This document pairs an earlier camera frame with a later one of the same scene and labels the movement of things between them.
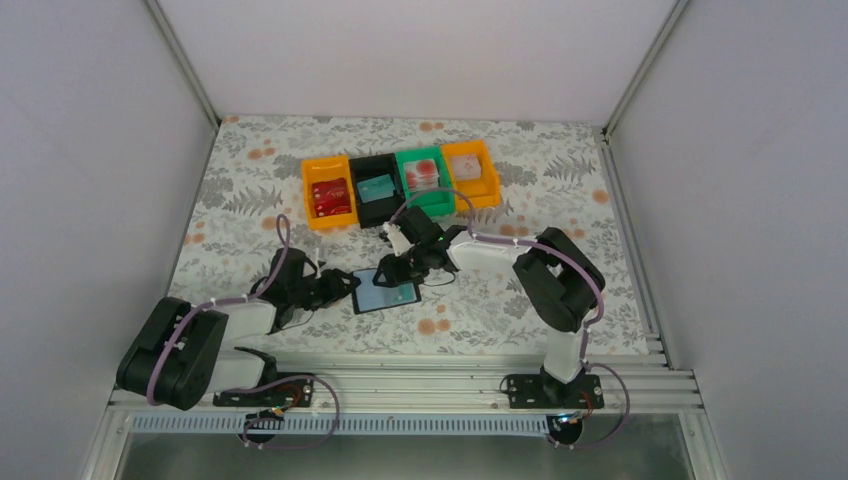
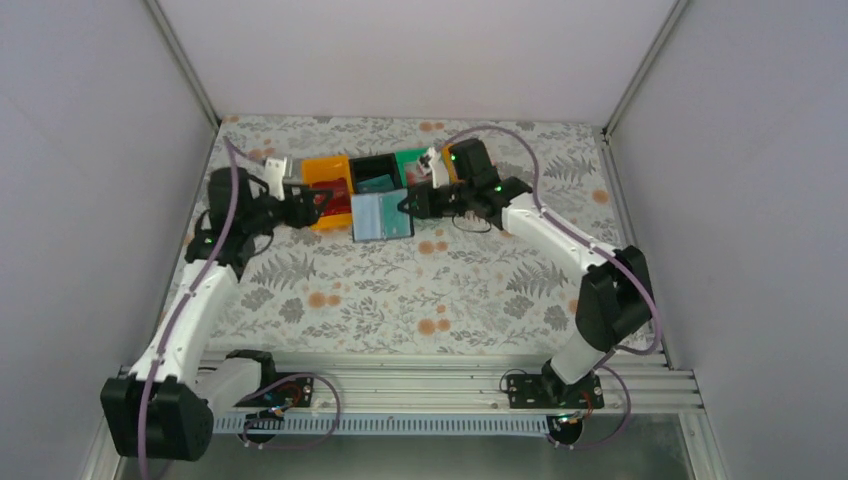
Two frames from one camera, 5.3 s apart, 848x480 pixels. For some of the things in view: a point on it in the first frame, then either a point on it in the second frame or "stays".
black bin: [377, 212] stays
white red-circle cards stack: [422, 174] stays
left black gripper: [334, 289] → [308, 216]
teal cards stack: [375, 188] stays
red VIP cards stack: [331, 197] stays
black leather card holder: [370, 297] → [377, 216]
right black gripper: [393, 277] → [426, 209]
